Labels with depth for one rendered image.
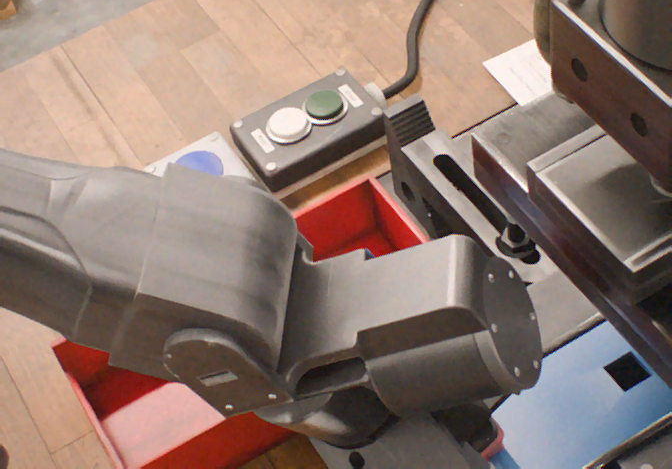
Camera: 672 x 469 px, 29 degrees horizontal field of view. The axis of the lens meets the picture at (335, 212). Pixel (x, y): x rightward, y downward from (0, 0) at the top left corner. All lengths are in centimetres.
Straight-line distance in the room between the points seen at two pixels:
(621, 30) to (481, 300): 12
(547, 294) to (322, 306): 29
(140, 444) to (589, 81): 45
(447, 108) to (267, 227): 52
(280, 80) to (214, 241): 57
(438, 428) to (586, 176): 14
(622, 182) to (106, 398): 44
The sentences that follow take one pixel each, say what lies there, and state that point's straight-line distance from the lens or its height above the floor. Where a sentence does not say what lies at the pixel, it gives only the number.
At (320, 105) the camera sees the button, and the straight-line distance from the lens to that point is 101.
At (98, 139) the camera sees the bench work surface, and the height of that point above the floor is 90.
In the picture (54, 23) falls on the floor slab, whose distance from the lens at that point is 265.
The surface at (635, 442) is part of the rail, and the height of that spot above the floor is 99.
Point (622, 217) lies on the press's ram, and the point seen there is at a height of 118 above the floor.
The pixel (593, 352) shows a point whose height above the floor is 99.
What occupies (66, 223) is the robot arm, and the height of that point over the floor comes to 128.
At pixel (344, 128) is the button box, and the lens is 100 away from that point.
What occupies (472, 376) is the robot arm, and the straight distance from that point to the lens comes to 54.
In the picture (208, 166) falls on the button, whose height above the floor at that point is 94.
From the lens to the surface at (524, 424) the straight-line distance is 77.
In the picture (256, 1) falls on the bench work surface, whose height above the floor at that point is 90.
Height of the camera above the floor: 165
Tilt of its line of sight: 50 degrees down
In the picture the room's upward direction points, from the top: 11 degrees counter-clockwise
